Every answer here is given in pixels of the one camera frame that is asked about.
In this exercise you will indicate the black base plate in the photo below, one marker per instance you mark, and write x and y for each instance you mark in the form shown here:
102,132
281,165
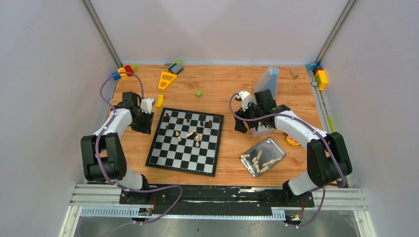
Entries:
217,200

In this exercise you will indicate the yellow red round toy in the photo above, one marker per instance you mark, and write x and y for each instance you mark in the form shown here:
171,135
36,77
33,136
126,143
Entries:
292,142

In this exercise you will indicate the clear plastic container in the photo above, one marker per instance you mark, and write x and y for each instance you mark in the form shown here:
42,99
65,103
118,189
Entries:
268,80

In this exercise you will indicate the yellow curved toy piece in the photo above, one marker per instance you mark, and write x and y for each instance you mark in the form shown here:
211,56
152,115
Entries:
159,102

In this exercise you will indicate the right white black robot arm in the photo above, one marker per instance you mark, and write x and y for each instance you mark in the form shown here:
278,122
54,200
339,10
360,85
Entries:
327,156

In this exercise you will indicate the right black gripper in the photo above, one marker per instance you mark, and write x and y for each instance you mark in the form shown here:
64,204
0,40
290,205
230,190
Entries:
241,113

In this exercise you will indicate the white metal box dark pieces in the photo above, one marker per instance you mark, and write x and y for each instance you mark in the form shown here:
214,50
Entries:
261,130

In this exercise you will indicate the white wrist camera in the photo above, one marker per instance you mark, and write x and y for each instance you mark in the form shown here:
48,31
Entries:
146,105
245,98

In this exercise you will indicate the blue grey toy block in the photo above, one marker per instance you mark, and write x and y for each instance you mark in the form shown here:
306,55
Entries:
176,67

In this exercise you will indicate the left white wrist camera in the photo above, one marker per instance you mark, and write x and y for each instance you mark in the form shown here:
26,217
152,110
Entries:
146,105

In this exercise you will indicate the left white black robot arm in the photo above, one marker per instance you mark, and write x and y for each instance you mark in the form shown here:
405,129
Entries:
102,153

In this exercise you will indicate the red cylinder block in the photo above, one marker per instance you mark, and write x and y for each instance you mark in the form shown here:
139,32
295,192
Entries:
130,68

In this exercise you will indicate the yellow cylinder block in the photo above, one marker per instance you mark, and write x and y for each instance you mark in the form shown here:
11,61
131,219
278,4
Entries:
122,73

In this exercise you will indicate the blue cube block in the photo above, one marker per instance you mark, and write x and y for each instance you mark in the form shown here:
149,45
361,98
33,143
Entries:
116,76

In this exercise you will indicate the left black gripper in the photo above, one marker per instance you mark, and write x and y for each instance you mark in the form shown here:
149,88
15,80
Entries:
143,123

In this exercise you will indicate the yellow triangular toy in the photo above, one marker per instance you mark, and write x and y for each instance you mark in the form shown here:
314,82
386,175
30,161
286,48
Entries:
166,79

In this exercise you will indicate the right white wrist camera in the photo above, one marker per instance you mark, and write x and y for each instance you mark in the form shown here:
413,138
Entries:
245,98

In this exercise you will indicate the small wooden block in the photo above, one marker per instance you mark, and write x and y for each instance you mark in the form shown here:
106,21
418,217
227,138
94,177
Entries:
294,74

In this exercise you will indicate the silver metal tray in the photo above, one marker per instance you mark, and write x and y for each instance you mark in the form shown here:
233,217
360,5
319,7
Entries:
262,157

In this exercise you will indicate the yellow lego brick stack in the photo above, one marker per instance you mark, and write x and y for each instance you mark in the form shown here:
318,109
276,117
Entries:
321,79

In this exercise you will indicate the black white chessboard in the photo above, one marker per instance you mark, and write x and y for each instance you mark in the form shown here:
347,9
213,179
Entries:
171,150

